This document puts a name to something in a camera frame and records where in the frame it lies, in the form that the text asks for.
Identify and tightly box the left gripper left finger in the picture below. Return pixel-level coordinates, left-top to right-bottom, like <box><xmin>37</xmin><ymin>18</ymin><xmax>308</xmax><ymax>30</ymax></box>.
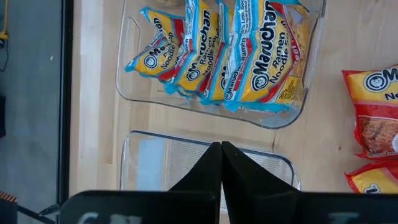
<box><xmin>169</xmin><ymin>141</ymin><xmax>223</xmax><ymax>200</ymax></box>

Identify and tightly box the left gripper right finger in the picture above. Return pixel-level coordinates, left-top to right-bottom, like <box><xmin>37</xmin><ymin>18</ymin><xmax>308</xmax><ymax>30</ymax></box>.
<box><xmin>221</xmin><ymin>141</ymin><xmax>301</xmax><ymax>224</ymax></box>

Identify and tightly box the blue Maruchan ramen pack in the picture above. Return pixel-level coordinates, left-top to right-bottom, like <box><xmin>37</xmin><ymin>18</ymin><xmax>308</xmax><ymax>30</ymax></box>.
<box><xmin>200</xmin><ymin>40</ymin><xmax>237</xmax><ymax>105</ymax></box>
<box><xmin>124</xmin><ymin>6</ymin><xmax>187</xmax><ymax>83</ymax></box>
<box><xmin>164</xmin><ymin>0</ymin><xmax>226</xmax><ymax>96</ymax></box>
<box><xmin>223</xmin><ymin>0</ymin><xmax>312</xmax><ymax>113</ymax></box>

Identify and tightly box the red Maruchan ramen pack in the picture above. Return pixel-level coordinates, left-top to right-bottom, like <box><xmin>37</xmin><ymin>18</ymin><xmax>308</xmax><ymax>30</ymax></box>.
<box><xmin>341</xmin><ymin>64</ymin><xmax>398</xmax><ymax>162</ymax></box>
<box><xmin>344</xmin><ymin>160</ymin><xmax>398</xmax><ymax>194</ymax></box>

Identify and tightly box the clear plastic bin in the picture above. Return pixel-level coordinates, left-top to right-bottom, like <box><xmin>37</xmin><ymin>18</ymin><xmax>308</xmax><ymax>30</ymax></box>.
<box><xmin>119</xmin><ymin>129</ymin><xmax>302</xmax><ymax>192</ymax></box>
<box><xmin>115</xmin><ymin>0</ymin><xmax>326</xmax><ymax>130</ymax></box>

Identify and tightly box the black mat with hazard stripes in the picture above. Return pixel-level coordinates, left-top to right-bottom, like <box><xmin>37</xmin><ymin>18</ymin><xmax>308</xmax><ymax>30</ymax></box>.
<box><xmin>0</xmin><ymin>190</ymin><xmax>19</xmax><ymax>224</ymax></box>

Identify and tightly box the black metal table frame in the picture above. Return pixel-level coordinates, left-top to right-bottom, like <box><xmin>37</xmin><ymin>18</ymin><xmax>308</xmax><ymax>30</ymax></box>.
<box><xmin>57</xmin><ymin>0</ymin><xmax>75</xmax><ymax>206</ymax></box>

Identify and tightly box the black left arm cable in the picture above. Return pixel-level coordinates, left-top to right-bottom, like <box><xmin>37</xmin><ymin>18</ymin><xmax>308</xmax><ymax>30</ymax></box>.
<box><xmin>17</xmin><ymin>203</ymin><xmax>62</xmax><ymax>224</ymax></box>

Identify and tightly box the yellow power cable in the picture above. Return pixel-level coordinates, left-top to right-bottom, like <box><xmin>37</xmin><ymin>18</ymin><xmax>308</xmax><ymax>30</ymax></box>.
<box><xmin>0</xmin><ymin>0</ymin><xmax>10</xmax><ymax>41</ymax></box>

